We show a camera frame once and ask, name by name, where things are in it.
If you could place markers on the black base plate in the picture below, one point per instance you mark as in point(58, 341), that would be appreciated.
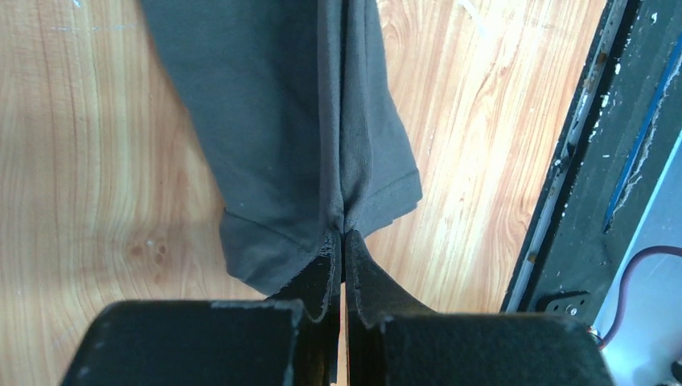
point(621, 127)

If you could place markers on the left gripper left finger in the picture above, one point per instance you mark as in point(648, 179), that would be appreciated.
point(289, 338)

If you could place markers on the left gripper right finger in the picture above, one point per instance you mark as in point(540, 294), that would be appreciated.
point(394, 339)

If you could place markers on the grey underwear white waistband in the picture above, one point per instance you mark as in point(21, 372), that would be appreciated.
point(292, 110)

